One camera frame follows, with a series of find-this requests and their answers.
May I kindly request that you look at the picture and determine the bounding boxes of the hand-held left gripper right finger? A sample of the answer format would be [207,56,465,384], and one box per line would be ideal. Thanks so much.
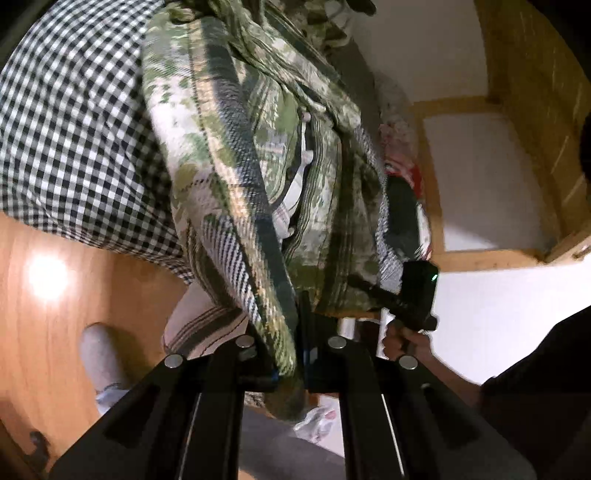
[300,291,539,480]

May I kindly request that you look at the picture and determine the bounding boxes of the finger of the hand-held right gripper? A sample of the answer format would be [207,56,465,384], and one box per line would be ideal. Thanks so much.
[347,274,407,311]

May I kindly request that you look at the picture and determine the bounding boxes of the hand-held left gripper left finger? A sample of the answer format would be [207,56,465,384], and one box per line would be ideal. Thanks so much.
[48,335,282,480]

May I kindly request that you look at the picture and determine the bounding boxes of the green plaid shirt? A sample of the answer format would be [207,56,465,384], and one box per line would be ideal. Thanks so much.
[141,0,393,422]

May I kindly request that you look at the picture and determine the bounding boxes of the person's right hand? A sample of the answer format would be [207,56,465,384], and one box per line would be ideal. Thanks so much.
[381,318,432,363]

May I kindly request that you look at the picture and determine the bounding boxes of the plastic bag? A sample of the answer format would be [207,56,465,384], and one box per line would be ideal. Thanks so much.
[294,405,340,441]

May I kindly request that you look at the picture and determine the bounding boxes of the grey socked foot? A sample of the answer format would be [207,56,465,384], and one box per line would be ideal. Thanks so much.
[79,323,131,393]

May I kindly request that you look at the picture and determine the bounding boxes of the person's right leg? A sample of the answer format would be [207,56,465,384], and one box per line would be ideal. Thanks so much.
[238,406,348,480]

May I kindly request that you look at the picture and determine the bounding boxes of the red striped pillow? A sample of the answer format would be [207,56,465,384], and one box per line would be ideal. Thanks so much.
[383,154,426,197]

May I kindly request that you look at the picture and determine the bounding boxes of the person's black top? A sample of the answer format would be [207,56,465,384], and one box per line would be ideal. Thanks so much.
[478,307,591,480]

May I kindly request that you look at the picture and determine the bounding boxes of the white dotted pillow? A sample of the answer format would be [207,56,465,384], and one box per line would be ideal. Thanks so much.
[376,74,419,158]

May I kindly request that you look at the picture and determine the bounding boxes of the black white checkered bed sheet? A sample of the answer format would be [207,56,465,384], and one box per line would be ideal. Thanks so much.
[0,0,403,297]

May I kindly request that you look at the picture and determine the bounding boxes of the wooden bunk bed frame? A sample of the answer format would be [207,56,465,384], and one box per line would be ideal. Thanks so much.
[411,0,591,324]

